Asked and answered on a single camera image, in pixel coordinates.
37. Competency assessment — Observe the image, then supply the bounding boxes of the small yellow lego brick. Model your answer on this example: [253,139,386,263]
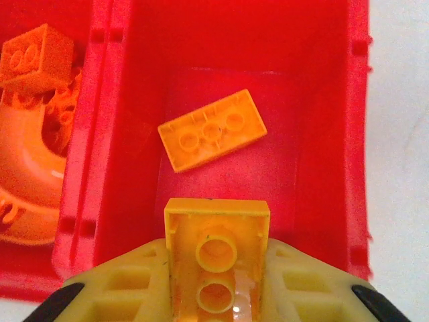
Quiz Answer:
[164,197,271,322]

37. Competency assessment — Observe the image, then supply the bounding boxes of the long yellow lego brick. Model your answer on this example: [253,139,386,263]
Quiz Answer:
[157,89,268,174]

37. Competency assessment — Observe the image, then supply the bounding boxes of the red plastic bin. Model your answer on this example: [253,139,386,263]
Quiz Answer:
[0,0,111,303]
[53,0,375,296]

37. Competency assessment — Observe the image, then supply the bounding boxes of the small orange lego brick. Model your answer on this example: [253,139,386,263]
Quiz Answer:
[0,23,74,85]

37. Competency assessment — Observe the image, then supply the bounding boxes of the orange curved lego piece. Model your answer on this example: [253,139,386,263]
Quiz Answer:
[0,97,73,246]
[43,66,83,158]

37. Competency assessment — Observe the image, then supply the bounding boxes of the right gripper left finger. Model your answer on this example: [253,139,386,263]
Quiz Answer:
[29,237,175,322]

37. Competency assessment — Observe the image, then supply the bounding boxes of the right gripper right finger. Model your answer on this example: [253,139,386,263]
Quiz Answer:
[259,237,413,322]

